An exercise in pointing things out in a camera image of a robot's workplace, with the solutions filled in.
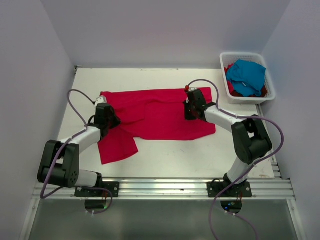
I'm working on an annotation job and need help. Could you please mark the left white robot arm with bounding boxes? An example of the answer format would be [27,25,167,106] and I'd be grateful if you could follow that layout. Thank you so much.
[37,103,121,197]

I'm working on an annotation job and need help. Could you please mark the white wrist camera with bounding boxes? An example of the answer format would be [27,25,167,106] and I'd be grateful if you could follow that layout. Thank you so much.
[184,85,198,93]
[94,95,107,108]

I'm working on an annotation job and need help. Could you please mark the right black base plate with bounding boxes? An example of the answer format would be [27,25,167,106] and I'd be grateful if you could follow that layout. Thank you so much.
[206,179,253,198]

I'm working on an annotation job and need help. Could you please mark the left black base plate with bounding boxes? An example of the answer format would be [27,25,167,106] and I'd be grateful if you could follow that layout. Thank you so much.
[74,181,120,198]

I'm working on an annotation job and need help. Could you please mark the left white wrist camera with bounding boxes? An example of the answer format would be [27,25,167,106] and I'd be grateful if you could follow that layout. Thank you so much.
[94,95,107,108]

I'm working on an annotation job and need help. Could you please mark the aluminium mounting rail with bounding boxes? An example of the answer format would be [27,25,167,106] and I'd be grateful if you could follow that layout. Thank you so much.
[32,176,297,201]

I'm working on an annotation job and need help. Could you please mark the white plastic basket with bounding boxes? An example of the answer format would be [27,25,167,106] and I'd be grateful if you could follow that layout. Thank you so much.
[219,52,276,105]

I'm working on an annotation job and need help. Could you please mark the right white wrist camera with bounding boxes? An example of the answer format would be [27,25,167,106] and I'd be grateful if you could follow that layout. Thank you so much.
[184,85,198,93]

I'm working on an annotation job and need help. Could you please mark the crimson red t shirt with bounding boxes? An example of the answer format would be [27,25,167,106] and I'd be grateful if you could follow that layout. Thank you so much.
[98,88,216,165]

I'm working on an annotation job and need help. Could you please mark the dark red t shirt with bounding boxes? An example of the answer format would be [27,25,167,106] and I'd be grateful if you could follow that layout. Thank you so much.
[228,85,268,98]

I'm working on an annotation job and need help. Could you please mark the blue t shirt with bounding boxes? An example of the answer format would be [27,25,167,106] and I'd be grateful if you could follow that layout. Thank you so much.
[224,59,266,98]

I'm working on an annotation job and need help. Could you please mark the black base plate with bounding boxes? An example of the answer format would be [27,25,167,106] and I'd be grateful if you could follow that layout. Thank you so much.
[206,179,253,198]
[74,181,120,198]

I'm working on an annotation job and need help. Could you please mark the bright red t shirt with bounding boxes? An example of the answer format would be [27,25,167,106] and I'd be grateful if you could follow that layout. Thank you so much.
[224,63,236,93]

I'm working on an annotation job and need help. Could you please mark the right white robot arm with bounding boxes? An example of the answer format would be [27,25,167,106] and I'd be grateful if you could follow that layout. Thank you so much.
[183,87,273,197]

